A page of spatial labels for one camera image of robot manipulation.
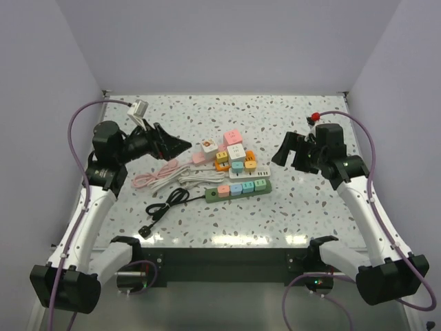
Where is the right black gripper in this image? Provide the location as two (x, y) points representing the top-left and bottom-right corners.
(271, 132), (326, 174)

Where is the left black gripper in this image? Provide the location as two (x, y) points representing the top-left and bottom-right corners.
(116, 119), (191, 164)

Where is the white power cord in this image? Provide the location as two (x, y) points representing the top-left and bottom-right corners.
(153, 170), (231, 194)

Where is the white power strip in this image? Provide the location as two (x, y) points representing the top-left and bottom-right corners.
(228, 166), (271, 181)

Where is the orange power strip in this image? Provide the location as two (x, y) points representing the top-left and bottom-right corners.
(214, 151), (258, 172)

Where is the black power cord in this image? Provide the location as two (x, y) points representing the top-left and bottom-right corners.
(138, 188), (207, 239)

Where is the green plug adapter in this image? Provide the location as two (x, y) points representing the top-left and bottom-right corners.
(254, 179), (267, 192)

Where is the teal plug adapter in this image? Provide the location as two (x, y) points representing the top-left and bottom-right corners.
(242, 181), (255, 194)

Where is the green power strip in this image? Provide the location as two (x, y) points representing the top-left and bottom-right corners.
(203, 179), (272, 203)

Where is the pink plug adapter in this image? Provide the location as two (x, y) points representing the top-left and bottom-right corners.
(217, 185), (230, 198)

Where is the blue plug adapter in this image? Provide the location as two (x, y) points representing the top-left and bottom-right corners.
(229, 183), (242, 196)

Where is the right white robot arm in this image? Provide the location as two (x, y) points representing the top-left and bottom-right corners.
(271, 123), (429, 305)

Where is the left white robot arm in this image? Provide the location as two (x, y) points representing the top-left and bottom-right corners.
(30, 121), (192, 314)

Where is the white cube socket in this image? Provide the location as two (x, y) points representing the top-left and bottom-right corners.
(227, 143), (246, 163)

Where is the pink cube socket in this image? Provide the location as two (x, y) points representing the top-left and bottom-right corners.
(223, 129), (243, 146)

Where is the pink power strip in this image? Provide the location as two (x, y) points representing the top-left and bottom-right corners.
(192, 152), (216, 166)

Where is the white cartoon cube adapter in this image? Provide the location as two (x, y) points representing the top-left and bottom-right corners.
(201, 139), (218, 159)

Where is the orange adapter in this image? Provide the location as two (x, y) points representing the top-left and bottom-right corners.
(245, 150), (256, 161)

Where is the yellow small adapter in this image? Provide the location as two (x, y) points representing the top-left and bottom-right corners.
(216, 151), (229, 164)

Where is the right wrist camera red cap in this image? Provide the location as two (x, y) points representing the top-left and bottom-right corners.
(307, 112), (320, 127)

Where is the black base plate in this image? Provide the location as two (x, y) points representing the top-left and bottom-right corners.
(103, 247), (348, 289)

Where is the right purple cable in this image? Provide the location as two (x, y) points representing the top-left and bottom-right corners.
(282, 109), (438, 331)

